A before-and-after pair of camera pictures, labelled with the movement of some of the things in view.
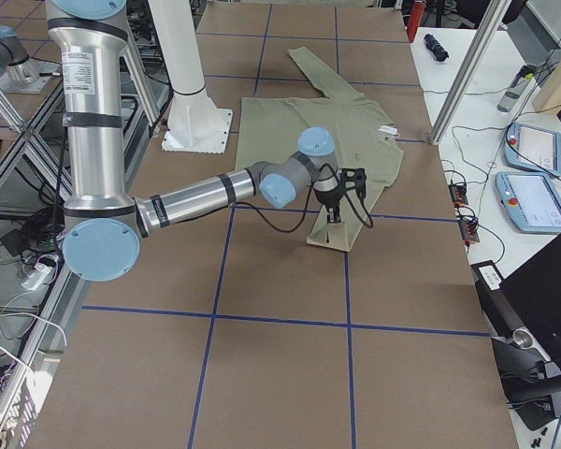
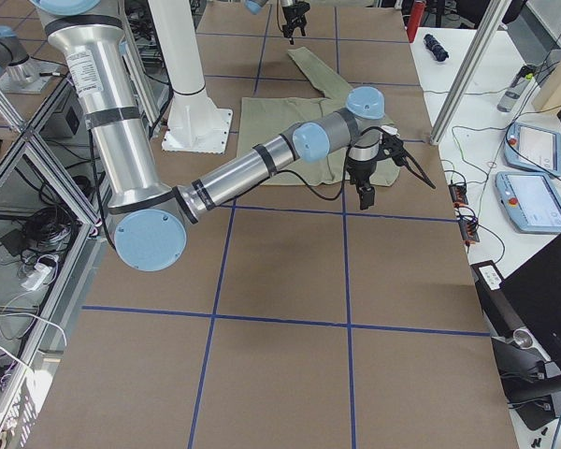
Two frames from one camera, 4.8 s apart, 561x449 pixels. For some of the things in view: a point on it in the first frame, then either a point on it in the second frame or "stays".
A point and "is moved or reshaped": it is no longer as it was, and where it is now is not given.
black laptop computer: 533,315 stays
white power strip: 39,273 stays
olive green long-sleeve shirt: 267,129 is moved or reshaped
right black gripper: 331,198 to 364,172
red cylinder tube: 415,20 stays
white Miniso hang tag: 388,129 stays
